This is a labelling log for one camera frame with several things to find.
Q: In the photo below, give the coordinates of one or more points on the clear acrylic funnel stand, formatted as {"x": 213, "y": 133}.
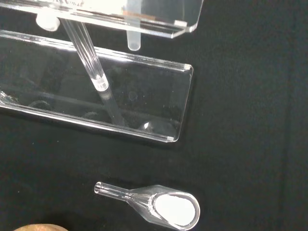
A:
{"x": 149, "y": 101}

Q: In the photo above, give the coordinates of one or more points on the translucent white plastic funnel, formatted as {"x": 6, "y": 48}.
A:
{"x": 133, "y": 41}

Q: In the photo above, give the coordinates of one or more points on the glass weighing funnel with powder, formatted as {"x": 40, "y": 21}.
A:
{"x": 173, "y": 209}

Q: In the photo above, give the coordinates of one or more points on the black bench cloth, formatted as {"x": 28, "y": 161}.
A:
{"x": 240, "y": 144}

